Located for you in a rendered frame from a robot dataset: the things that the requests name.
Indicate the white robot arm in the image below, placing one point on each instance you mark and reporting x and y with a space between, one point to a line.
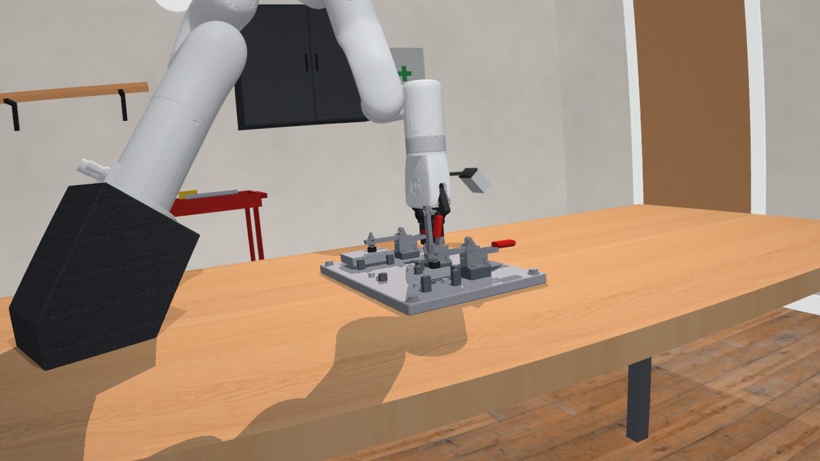
171 131

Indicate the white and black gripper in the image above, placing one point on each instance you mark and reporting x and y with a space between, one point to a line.
427 182

